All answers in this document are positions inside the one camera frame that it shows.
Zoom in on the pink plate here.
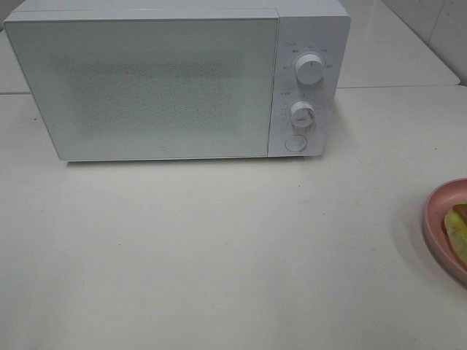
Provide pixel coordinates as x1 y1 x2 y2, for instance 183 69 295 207
422 178 466 286

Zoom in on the lower white timer knob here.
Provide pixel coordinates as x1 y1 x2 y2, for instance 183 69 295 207
290 101 314 128

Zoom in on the round white door button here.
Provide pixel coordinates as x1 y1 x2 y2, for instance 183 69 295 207
285 135 307 152

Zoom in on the white microwave oven body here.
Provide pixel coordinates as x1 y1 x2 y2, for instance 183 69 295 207
3 1 351 160

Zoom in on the toy sandwich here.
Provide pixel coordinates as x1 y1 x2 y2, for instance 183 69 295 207
444 202 466 265

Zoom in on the upper white power knob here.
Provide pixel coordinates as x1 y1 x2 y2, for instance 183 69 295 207
295 52 325 85

